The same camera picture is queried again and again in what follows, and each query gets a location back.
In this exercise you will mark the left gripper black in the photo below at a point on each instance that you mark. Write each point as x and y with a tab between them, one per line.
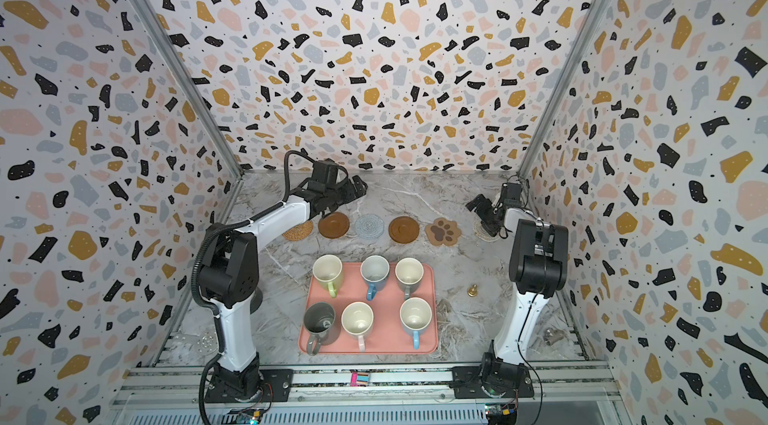
353	194

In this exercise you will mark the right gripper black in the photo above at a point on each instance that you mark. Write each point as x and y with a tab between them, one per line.
486	212

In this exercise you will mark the light blue woven coaster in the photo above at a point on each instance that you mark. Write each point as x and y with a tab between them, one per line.
369	227

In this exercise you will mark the cork paw coaster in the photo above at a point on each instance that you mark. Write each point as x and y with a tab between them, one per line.
443	232

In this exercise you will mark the dark brown wooden coaster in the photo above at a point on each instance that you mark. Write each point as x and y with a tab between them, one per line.
334	226

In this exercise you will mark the light brown wooden coaster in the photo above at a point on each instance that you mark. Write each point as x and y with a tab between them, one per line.
404	229

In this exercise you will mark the brown rattan woven coaster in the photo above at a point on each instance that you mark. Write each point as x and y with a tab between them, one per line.
299	232

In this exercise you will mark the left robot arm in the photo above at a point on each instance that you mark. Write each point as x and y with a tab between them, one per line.
225	274

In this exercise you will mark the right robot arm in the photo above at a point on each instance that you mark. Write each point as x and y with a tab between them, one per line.
537	270

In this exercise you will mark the blue mug back middle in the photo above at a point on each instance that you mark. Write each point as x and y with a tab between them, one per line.
375	272

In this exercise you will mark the green mug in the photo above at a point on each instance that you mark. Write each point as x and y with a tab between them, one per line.
328	272

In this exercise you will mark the grey mug back right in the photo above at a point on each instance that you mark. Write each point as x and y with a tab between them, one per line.
409	273

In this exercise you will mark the dark grey mug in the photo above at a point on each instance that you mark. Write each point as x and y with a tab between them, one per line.
320	321

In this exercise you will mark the pink tray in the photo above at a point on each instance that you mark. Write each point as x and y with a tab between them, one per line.
388	336

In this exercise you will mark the small metal object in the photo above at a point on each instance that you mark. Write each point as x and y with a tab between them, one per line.
552	336

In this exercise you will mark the black tape roll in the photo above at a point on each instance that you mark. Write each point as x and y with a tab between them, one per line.
256	300

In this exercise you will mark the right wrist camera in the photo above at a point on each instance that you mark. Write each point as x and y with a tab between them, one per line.
511	196

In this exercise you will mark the pink handled cream mug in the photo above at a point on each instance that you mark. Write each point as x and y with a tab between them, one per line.
357	320

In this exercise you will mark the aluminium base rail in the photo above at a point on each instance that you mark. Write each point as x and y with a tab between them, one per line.
565	392

